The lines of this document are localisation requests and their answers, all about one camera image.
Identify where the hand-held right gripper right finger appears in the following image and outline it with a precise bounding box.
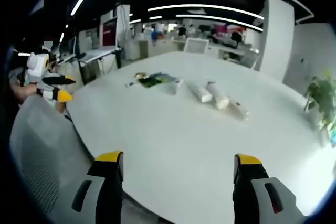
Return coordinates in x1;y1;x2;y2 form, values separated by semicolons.
232;153;302;224

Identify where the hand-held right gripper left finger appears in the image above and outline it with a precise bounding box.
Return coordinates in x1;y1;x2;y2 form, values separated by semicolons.
71;151;124;224

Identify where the clear-capped beige skincare bottle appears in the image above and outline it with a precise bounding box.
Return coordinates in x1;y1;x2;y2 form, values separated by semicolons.
227;97;250;122

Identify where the green skincare packet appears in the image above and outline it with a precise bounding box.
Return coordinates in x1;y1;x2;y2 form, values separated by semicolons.
138;72;177;89

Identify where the white skincare bottle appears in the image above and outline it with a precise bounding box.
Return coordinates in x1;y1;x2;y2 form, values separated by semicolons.
205;81;229;110
186;81;213;103

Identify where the grey skincare box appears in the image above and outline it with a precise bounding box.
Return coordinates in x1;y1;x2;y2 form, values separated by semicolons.
163;77;184;95

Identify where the white office desk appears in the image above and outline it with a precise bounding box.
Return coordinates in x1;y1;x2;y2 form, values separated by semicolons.
59;47;124;83

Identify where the grey mesh office chair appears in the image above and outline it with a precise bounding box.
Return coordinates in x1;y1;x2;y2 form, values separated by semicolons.
9;94;169;224

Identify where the white partition cabinet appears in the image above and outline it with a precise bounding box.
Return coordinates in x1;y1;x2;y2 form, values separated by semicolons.
125;39;149;61

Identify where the green potted plant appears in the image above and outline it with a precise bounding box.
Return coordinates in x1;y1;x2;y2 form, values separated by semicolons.
303;70;336;130

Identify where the white office chair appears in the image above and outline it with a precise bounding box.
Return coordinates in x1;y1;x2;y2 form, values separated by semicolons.
183;37;209;55

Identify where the white square pillar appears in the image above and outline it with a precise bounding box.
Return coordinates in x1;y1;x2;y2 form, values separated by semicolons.
254;0;295;83

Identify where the dark red wall screen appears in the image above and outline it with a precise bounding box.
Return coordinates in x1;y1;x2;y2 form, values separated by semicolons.
102;20;118;48

